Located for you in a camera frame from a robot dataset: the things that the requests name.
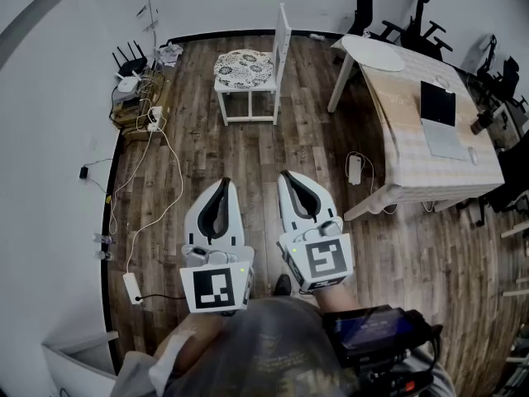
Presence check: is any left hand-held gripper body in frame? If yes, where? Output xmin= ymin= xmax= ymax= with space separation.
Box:
xmin=179 ymin=242 xmax=256 ymax=316

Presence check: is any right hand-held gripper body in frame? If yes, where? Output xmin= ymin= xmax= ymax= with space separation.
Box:
xmin=276 ymin=219 xmax=355 ymax=295

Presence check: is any floral black and white cushion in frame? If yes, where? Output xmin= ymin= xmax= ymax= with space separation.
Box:
xmin=212 ymin=49 xmax=275 ymax=90

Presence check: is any white wooden chair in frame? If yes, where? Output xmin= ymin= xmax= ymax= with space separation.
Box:
xmin=213 ymin=2 xmax=293 ymax=127

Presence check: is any person's left forearm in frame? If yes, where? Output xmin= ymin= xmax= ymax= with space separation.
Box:
xmin=154 ymin=311 xmax=227 ymax=372

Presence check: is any person's right forearm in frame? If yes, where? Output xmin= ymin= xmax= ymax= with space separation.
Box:
xmin=312 ymin=285 xmax=361 ymax=318

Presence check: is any white power adapter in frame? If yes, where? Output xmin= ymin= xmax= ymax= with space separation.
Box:
xmin=345 ymin=151 xmax=398 ymax=217

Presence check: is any person's black shoe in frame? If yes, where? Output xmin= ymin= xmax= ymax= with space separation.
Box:
xmin=273 ymin=274 xmax=293 ymax=298

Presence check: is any person's gray shirt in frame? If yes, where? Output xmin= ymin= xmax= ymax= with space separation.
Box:
xmin=110 ymin=295 xmax=456 ymax=397

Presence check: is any long white power strip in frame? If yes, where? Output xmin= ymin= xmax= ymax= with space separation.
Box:
xmin=122 ymin=271 xmax=145 ymax=306

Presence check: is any person's white sleeve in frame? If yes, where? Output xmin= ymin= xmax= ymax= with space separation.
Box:
xmin=147 ymin=330 xmax=200 ymax=393

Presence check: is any checked tablecloth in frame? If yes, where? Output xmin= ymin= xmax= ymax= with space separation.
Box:
xmin=358 ymin=42 xmax=507 ymax=201

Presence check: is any white power strip with plugs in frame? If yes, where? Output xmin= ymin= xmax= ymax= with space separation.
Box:
xmin=145 ymin=105 xmax=165 ymax=132

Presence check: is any cardboard box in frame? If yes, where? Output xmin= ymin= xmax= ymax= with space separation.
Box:
xmin=110 ymin=77 xmax=171 ymax=141

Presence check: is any white wooden table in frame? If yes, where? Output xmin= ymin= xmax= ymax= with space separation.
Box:
xmin=327 ymin=34 xmax=506 ymax=222

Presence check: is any silver laptop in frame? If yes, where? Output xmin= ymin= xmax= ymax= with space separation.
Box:
xmin=419 ymin=79 xmax=471 ymax=161

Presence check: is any white router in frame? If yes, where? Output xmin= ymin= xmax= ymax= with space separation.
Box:
xmin=114 ymin=71 xmax=141 ymax=95

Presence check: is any white round plate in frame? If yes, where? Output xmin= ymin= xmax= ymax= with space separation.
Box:
xmin=341 ymin=34 xmax=407 ymax=74

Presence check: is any white open box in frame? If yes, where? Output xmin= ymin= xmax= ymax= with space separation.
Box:
xmin=41 ymin=330 xmax=122 ymax=397

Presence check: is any crumpled white paper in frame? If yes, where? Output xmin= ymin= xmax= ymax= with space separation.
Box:
xmin=158 ymin=41 xmax=184 ymax=67

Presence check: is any black router with antennas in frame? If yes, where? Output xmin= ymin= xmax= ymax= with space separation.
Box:
xmin=111 ymin=41 xmax=149 ymax=78

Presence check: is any brown cup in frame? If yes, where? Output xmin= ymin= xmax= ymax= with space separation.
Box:
xmin=469 ymin=109 xmax=496 ymax=136

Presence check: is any long white cable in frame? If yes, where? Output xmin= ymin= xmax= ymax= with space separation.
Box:
xmin=107 ymin=125 xmax=185 ymax=276

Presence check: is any white wall vent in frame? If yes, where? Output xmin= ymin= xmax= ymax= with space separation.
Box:
xmin=135 ymin=3 xmax=160 ymax=33

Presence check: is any thin wall cable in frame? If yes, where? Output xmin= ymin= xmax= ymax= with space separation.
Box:
xmin=146 ymin=0 xmax=160 ymax=60

